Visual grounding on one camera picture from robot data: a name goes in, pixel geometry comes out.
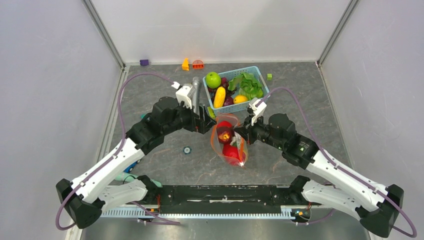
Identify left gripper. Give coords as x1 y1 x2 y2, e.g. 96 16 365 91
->
162 98 217 135

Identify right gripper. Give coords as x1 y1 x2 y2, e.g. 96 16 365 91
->
233 111 285 151

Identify red toy apple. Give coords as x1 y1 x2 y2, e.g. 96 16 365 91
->
216 120 233 133

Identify dark red toy peach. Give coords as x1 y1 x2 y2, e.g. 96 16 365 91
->
216 129 234 145

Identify clear zip top bag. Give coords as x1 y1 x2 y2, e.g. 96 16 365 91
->
210 114 249 168

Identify red toy tomato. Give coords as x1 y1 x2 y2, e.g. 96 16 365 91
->
222 144 246 167

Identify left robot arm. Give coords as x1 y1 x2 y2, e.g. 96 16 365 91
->
55 96 217 229

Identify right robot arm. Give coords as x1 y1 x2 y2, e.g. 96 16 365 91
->
234 113 404 238

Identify white green toy block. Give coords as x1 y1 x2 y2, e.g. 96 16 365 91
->
207 106 216 119

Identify yellow toy corn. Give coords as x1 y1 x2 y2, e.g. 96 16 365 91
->
213 86 227 109

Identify small teal toy wheel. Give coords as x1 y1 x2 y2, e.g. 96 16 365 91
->
182 146 192 155

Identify purple toy onion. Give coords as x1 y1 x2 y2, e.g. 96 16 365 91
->
223 96 234 107

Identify yellow toy lemon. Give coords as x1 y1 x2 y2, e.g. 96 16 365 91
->
233 95 249 105

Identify light blue plastic basket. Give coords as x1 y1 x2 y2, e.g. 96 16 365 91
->
202 65 272 118

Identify silver toy microphone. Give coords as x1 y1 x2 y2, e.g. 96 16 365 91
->
191 76 202 115

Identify dark purple toy grapes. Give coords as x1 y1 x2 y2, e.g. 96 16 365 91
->
207 77 236 99

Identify green toy apple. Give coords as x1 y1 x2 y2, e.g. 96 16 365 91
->
205 71 222 89

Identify green toy lettuce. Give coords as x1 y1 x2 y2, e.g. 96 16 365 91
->
227 72 264 101

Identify red semicircle toy block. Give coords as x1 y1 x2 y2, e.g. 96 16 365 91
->
192 59 205 70

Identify orange toy block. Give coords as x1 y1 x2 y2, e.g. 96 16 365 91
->
181 58 190 71

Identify purple toy block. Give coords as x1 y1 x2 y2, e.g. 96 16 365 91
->
139 59 150 67

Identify blue toy car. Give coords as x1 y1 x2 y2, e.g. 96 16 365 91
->
124 159 141 174

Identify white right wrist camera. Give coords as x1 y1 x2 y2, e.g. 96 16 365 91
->
247 97 267 126

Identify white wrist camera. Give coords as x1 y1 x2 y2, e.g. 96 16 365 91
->
175 83 194 110
247 97 267 126

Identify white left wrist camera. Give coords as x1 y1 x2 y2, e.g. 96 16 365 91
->
175 83 194 110

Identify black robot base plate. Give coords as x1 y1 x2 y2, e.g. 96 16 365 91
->
137 184 312 215

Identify white slotted cable duct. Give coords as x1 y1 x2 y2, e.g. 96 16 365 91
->
100 205 295 220

